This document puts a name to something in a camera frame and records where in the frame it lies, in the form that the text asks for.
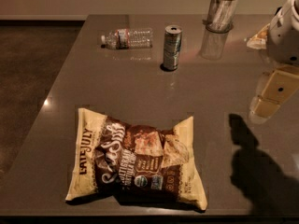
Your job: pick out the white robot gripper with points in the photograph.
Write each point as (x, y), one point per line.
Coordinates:
(284, 37)

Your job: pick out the brown Late July chip bag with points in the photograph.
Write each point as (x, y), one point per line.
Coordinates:
(139, 159)

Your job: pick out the crumpled yellow snack wrapper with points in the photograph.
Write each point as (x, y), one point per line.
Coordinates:
(259, 40)

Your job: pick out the clear cup with utensils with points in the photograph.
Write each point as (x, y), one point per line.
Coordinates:
(220, 15)

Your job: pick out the clear plastic water bottle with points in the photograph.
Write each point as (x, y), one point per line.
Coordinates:
(128, 38)

